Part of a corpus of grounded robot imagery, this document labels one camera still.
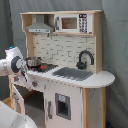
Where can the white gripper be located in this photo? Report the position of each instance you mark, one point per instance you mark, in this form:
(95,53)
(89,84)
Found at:
(24,70)

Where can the white oven door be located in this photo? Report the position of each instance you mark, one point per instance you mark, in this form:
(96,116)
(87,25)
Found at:
(18,101)

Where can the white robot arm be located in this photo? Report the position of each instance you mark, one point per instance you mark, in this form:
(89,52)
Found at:
(14,64)

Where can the white wooden toy kitchen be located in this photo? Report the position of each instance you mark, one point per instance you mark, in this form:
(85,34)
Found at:
(62,49)

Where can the silver toy pot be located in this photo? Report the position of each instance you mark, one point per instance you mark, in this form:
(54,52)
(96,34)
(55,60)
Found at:
(33,61)

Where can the black toy stovetop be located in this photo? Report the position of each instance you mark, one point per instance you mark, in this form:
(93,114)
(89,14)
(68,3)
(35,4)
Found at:
(43,67)

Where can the red right stove knob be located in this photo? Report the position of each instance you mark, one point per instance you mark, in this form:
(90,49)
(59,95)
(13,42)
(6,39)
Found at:
(34,83)

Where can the grey range hood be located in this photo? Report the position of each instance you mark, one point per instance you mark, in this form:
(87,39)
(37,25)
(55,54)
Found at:
(40,25)

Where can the grey toy sink basin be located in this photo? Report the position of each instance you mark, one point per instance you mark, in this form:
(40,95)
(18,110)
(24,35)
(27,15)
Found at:
(71,73)

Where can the white fridge door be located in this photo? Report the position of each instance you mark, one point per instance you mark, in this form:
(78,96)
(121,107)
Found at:
(63,106)

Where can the black toy faucet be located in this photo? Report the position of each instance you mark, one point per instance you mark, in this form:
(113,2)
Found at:
(82,63)

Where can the white toy microwave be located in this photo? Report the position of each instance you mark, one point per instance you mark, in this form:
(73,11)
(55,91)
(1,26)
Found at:
(73,23)

